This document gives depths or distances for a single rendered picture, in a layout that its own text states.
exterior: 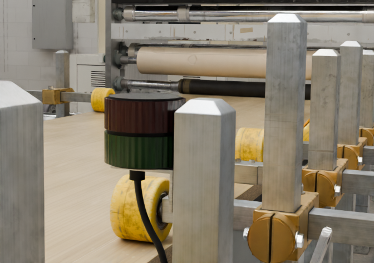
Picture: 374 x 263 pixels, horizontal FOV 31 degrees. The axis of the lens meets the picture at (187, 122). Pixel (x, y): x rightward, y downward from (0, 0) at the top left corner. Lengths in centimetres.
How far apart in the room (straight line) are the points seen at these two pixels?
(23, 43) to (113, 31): 797
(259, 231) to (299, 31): 21
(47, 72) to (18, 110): 1056
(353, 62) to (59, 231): 59
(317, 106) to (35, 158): 72
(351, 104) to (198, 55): 179
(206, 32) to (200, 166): 246
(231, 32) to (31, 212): 263
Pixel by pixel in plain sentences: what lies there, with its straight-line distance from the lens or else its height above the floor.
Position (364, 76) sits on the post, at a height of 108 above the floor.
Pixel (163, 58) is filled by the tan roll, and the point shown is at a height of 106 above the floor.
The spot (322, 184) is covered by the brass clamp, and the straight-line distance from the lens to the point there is 94.
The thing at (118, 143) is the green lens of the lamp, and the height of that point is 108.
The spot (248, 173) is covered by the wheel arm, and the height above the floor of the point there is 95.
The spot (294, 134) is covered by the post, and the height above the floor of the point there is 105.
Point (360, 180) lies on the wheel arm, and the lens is 100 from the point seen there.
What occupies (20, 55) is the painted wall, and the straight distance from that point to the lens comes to 1107.
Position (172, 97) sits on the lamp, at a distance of 49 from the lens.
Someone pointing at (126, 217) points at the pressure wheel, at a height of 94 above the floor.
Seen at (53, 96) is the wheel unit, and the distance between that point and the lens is 231.
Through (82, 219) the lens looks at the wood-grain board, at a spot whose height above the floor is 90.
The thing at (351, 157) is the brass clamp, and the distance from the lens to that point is 118.
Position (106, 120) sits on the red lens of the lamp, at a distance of 49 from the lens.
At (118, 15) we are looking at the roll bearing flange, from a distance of 313.
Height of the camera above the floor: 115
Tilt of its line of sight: 7 degrees down
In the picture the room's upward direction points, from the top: 1 degrees clockwise
